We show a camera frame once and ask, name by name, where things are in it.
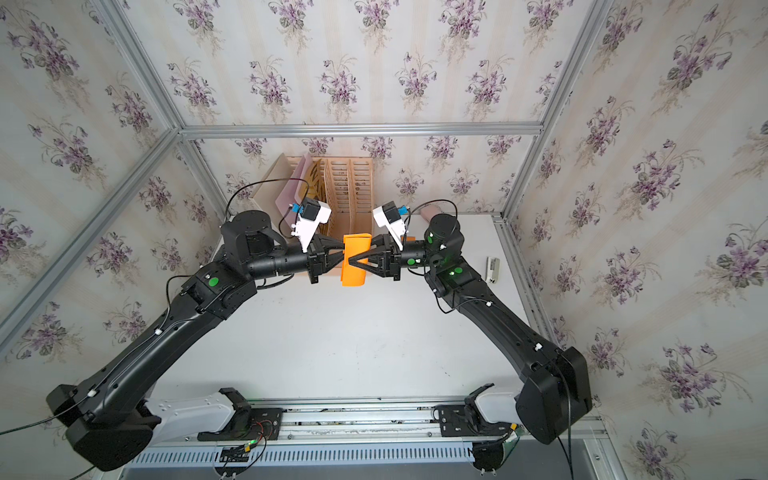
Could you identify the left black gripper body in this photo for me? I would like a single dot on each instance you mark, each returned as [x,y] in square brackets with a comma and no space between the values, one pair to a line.
[313,265]

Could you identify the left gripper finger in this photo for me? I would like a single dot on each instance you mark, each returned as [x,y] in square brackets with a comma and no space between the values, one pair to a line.
[335,266]
[326,244]

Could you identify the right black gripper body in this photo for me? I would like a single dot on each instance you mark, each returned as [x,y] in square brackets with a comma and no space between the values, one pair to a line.
[395,265]

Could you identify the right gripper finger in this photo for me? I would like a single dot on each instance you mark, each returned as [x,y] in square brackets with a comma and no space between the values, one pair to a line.
[368,265]
[362,246]

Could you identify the orange square paper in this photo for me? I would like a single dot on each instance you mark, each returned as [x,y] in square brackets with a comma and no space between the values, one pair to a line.
[351,277]

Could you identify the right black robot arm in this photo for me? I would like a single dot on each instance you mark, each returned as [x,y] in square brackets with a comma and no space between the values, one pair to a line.
[556,389]

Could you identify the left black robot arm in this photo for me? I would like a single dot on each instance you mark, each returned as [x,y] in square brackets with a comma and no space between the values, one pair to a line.
[108,421]

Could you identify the pink board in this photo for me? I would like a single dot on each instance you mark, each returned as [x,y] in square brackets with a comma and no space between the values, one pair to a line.
[294,171]

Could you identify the peach desk organizer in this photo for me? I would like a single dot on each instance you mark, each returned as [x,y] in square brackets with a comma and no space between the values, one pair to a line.
[349,186]

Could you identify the beige board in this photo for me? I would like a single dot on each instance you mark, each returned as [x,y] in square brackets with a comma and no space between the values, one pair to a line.
[273,182]

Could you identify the yellow patterned book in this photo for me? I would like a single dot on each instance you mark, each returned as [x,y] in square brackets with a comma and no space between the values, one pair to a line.
[315,177]

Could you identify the small grey stapler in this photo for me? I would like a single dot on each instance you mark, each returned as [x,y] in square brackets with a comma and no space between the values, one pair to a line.
[492,270]

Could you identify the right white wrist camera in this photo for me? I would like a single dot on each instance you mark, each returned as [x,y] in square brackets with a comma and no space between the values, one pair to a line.
[389,216]

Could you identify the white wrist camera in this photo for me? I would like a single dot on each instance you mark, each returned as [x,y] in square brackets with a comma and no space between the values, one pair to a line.
[389,216]
[309,214]

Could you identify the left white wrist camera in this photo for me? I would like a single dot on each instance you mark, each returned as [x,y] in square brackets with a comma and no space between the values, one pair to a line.
[309,214]

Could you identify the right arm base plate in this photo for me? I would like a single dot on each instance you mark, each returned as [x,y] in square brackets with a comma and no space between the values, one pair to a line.
[461,420]

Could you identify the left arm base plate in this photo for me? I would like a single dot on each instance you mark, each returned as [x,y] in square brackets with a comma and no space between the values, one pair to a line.
[248,425]

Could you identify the white perforated cable tray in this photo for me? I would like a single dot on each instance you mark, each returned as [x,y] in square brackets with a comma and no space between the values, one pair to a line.
[284,455]

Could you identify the aluminium mounting rail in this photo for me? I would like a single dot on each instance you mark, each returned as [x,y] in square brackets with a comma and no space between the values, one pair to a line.
[365,420]

